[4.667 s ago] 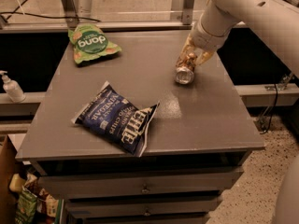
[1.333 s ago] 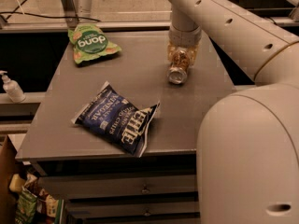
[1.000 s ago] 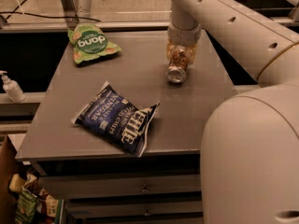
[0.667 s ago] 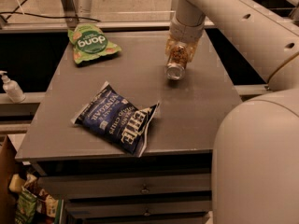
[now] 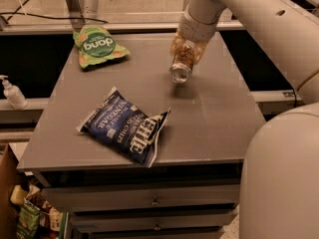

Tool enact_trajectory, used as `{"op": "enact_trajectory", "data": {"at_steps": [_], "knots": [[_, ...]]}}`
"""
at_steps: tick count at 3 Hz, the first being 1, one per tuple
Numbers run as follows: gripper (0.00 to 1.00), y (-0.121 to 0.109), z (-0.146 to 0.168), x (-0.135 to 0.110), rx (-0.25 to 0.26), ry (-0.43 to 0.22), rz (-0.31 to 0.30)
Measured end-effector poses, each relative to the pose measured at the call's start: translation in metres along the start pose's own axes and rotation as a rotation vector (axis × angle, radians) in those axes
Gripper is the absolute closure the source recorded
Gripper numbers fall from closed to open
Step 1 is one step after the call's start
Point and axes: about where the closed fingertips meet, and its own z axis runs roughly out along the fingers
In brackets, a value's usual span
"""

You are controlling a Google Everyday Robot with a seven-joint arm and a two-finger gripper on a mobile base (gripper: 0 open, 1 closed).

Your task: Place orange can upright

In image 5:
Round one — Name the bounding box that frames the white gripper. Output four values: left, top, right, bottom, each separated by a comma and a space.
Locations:
169, 5, 219, 65

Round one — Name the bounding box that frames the orange soda can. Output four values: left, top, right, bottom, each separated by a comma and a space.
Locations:
169, 45, 195, 84

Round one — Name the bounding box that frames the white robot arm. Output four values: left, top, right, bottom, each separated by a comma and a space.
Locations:
171, 0, 319, 239

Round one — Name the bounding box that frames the blue kettle chips bag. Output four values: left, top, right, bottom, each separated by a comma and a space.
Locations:
77, 87, 170, 167

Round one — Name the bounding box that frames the grey drawer cabinet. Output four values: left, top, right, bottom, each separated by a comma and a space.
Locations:
18, 34, 264, 239

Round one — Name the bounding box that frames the white pump bottle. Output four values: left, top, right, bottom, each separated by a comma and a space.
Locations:
0, 75, 28, 110

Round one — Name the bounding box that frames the brown cardboard box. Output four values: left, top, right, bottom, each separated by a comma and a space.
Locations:
0, 144, 21, 239

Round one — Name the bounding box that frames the green snack bag in box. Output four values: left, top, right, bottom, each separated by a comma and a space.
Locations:
16, 200, 40, 239

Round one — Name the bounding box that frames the metal frame rail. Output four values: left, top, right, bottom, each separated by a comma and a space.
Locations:
0, 18, 245, 37

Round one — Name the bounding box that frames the black cable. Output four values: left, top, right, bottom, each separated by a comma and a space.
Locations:
0, 0, 108, 24

